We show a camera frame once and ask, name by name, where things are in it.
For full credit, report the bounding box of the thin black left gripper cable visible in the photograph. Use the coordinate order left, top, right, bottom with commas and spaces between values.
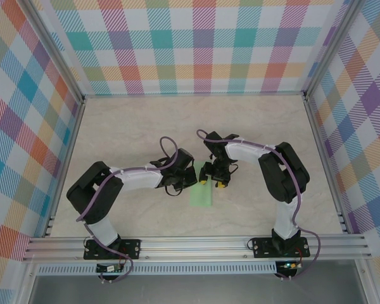
163, 185, 184, 198

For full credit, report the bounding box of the slotted grey cable duct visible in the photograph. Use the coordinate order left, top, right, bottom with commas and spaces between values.
37, 262, 278, 276

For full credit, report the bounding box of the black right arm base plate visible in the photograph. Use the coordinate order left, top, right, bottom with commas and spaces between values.
251, 236, 311, 259

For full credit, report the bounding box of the aluminium frame post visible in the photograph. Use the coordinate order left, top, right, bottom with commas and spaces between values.
303, 0, 367, 99
18, 0, 86, 104

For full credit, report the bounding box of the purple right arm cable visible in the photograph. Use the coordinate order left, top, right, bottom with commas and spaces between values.
196, 129, 321, 281

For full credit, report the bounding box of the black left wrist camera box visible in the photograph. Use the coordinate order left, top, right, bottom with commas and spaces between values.
174, 149, 196, 170

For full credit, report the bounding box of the light green paper sheet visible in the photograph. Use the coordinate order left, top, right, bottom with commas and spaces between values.
189, 160, 213, 208

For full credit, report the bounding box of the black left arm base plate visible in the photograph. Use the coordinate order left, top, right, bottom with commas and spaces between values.
84, 239, 143, 260

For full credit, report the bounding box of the aluminium table edge rail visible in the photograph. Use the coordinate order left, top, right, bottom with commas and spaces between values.
303, 96, 351, 235
82, 91, 308, 98
44, 99, 86, 238

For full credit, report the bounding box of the aluminium mounting rail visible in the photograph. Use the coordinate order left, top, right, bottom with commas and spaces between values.
22, 234, 373, 262

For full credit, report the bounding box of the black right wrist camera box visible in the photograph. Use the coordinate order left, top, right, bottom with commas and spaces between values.
203, 131, 225, 149

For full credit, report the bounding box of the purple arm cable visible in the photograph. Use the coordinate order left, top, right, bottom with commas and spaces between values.
77, 136, 180, 284
196, 129, 321, 281

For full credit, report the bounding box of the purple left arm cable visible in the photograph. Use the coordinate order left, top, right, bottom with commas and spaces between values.
77, 136, 180, 284

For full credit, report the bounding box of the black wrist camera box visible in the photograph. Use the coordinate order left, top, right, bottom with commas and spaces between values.
174, 149, 196, 170
203, 131, 225, 149

